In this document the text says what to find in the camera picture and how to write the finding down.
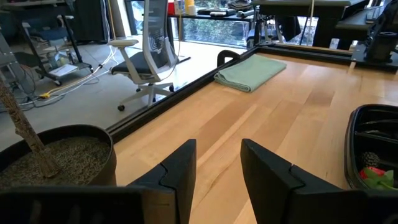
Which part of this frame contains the black table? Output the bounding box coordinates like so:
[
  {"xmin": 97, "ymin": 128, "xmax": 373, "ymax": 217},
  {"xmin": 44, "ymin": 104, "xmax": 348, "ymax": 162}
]
[{"xmin": 251, "ymin": 0, "xmax": 352, "ymax": 49}]

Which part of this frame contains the dark blackberry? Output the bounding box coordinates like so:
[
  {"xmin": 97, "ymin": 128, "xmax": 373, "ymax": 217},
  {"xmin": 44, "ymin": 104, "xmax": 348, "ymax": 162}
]
[{"xmin": 360, "ymin": 151, "xmax": 381, "ymax": 169}]

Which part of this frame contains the white office chair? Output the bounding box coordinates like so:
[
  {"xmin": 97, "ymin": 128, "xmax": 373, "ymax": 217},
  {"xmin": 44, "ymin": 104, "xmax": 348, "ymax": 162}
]
[{"xmin": 107, "ymin": 0, "xmax": 175, "ymax": 112}]

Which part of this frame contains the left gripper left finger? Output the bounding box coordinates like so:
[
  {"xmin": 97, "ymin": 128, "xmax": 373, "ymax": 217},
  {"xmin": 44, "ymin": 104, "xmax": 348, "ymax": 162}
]
[{"xmin": 127, "ymin": 138, "xmax": 198, "ymax": 224}]

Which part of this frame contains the black arched clamp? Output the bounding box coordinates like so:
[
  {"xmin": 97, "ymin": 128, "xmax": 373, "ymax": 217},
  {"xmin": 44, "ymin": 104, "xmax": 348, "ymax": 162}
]
[{"xmin": 216, "ymin": 49, "xmax": 241, "ymax": 68}]

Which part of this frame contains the black rolling cart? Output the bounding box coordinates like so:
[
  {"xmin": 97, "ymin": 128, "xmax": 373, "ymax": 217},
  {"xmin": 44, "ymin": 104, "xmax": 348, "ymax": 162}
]
[{"xmin": 0, "ymin": 0, "xmax": 94, "ymax": 87}]

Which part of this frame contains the black two-compartment plastic tray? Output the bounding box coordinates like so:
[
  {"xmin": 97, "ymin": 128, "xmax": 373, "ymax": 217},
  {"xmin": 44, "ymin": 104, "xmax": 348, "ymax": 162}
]
[{"xmin": 344, "ymin": 103, "xmax": 398, "ymax": 191}]

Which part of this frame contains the green folded cloth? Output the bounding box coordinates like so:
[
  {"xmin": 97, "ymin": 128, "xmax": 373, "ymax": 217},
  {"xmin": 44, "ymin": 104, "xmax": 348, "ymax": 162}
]
[{"xmin": 213, "ymin": 54, "xmax": 287, "ymax": 93}]

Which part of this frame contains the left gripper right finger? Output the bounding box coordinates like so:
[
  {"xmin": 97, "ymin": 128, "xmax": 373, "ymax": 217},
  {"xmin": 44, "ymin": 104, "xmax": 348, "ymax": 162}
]
[{"xmin": 240, "ymin": 138, "xmax": 368, "ymax": 224}]

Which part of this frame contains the black cabinet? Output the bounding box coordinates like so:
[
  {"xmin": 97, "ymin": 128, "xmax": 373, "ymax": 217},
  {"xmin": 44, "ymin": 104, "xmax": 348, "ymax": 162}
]
[{"xmin": 73, "ymin": 0, "xmax": 108, "ymax": 43}]

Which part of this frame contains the red strawberry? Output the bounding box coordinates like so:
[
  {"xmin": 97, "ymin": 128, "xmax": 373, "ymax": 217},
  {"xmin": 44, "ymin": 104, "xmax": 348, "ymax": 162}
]
[{"xmin": 359, "ymin": 166, "xmax": 398, "ymax": 191}]

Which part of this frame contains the black plant pot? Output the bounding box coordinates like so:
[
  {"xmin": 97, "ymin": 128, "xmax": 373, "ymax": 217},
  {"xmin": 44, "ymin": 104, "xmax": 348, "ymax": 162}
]
[{"xmin": 0, "ymin": 124, "xmax": 118, "ymax": 190}]

